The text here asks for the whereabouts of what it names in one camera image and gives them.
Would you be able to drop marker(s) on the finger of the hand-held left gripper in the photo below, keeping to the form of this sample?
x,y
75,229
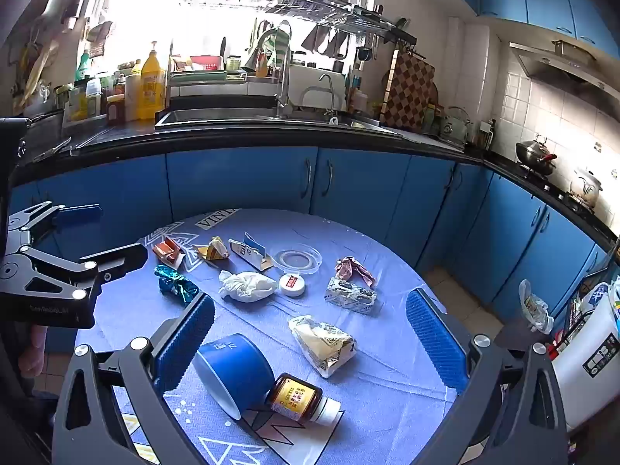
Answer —
x,y
121,256
80,214

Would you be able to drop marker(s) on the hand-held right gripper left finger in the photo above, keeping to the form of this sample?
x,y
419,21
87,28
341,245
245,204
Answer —
x,y
186,344

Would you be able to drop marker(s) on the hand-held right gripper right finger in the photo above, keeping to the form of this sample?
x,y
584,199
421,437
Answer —
x,y
433,344

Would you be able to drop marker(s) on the red orange wrapper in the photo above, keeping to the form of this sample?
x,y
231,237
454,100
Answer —
x,y
167,251

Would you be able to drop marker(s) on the blue cup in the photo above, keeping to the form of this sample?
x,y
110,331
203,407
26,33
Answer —
x,y
232,373

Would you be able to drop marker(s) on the teal foil wrapper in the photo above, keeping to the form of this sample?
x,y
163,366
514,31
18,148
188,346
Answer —
x,y
174,285

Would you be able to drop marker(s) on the white plastic bag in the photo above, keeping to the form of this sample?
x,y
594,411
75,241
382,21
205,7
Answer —
x,y
242,286

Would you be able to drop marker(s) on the yellow wrapper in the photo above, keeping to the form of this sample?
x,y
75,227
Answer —
x,y
213,249

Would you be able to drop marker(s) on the silver foil packet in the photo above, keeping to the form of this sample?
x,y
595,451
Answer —
x,y
351,296

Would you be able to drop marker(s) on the pink wrapper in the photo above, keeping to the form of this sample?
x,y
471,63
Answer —
x,y
353,269

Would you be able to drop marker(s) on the torn blue white carton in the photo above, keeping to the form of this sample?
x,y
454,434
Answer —
x,y
247,252

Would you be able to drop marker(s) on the cream packet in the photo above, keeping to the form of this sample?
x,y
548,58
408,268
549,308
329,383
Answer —
x,y
322,344

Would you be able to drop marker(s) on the white round container red label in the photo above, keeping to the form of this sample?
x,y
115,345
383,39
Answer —
x,y
292,286

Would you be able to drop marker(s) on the brown medicine bottle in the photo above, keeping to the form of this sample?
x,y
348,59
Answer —
x,y
295,397

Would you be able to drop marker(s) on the clear plastic lid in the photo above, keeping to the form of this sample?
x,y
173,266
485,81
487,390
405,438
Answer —
x,y
295,259

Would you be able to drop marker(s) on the person's left hand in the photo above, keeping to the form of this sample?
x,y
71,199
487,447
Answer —
x,y
33,351

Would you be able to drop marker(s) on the blue printed tablecloth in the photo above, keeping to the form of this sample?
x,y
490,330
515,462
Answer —
x,y
387,387

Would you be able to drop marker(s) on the metal tongs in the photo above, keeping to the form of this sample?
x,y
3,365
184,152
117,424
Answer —
x,y
53,147

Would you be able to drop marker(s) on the grey waste basket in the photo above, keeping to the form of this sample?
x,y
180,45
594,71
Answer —
x,y
513,336

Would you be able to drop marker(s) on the black countertop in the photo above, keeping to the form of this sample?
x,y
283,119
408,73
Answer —
x,y
121,143

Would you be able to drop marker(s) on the brown jar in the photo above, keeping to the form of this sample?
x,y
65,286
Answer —
x,y
115,109

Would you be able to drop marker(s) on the blue base cabinets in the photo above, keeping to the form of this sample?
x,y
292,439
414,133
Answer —
x,y
242,184

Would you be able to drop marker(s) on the yellow detergent bottle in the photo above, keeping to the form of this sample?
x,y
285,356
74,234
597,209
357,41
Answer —
x,y
151,87

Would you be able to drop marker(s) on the green bottle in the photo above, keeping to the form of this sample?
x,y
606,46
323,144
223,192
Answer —
x,y
85,65

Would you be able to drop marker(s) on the white appliance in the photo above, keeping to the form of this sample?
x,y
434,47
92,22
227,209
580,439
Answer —
x,y
586,382

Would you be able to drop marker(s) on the steel sink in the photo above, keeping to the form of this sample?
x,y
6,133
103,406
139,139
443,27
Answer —
x,y
218,116

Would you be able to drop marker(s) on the red plastic basket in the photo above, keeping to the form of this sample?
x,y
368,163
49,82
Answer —
x,y
208,62

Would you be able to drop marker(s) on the steel wok with lid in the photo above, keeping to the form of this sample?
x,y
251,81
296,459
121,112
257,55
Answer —
x,y
533,155

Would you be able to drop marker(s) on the white patterned pot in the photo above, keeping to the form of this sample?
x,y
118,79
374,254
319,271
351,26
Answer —
x,y
583,189

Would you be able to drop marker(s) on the pale green kettle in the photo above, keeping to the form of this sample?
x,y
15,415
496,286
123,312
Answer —
x,y
453,128

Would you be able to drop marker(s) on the chrome faucet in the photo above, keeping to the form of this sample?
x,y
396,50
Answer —
x,y
286,82

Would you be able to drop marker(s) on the white cutting board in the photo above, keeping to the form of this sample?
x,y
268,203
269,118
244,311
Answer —
x,y
310,101

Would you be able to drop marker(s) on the checkered cutting board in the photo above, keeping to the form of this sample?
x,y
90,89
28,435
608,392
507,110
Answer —
x,y
407,92

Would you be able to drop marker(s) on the green white striped cloth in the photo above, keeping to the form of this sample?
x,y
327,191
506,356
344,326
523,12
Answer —
x,y
278,53

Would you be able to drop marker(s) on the metal dish rack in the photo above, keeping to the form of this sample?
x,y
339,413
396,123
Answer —
x,y
290,0

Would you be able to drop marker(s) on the range hood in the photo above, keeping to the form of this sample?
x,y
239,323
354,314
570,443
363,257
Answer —
x,y
557,68

